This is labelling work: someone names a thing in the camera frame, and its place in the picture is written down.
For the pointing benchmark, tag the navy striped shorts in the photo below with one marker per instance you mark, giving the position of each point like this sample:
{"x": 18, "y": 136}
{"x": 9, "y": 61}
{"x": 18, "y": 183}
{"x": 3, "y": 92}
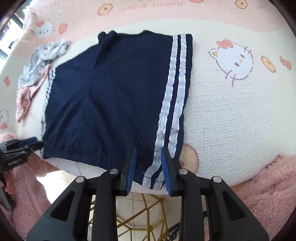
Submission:
{"x": 127, "y": 92}

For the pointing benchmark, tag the white blue cartoon pajama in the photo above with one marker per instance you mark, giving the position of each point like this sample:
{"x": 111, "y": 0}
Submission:
{"x": 40, "y": 58}

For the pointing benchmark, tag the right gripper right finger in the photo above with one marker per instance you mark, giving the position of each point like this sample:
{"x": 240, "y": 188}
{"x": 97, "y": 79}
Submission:
{"x": 228, "y": 217}

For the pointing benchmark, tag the pink cartoon pajama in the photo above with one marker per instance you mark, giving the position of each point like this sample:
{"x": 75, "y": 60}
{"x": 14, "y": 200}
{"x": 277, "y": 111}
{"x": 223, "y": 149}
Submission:
{"x": 25, "y": 95}

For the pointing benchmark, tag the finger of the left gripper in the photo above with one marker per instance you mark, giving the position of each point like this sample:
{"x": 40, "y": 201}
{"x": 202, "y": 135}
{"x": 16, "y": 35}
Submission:
{"x": 38, "y": 146}
{"x": 26, "y": 142}

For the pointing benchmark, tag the pink fluffy left sleeve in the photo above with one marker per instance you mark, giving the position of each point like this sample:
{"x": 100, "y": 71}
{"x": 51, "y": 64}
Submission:
{"x": 30, "y": 195}

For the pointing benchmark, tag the pink Hello Kitty sofa cover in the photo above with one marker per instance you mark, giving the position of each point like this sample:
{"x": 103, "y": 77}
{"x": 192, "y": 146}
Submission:
{"x": 213, "y": 81}

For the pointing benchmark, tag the person left hand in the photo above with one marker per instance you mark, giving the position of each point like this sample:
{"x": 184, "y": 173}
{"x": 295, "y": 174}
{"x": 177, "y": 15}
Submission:
{"x": 9, "y": 187}

